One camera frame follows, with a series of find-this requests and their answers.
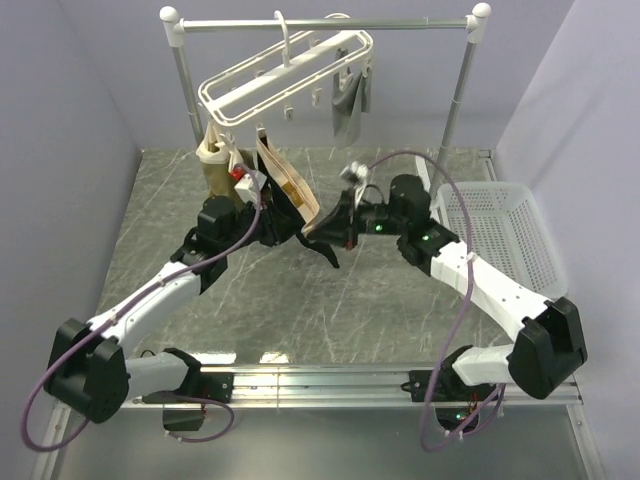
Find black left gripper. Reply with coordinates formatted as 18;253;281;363
221;195;303;254

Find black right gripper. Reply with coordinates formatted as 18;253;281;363
308;188;408;252

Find black underwear beige waistband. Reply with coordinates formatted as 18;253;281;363
256;128;320;240

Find khaki underwear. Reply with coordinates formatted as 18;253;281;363
196;120;254;208

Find white clip hanger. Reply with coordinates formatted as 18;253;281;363
197;10;374;128

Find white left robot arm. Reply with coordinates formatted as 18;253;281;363
43;197;304;424

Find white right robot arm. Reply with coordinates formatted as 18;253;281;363
305;174;588;401

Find grey hanging underwear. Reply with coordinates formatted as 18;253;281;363
331;66;373;149

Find white plastic basket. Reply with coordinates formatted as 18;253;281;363
437;181;568;300

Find white metal drying rack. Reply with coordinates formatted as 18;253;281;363
159;2;492;194

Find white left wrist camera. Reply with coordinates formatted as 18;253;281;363
230;164;267;204

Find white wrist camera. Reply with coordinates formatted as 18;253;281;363
340;161;369;207
230;164;267;204

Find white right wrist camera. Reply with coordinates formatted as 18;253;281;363
340;161;369;207

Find aluminium mounting rail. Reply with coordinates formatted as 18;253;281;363
119;363;584;409

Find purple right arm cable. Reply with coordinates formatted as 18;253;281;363
369;149;505;454

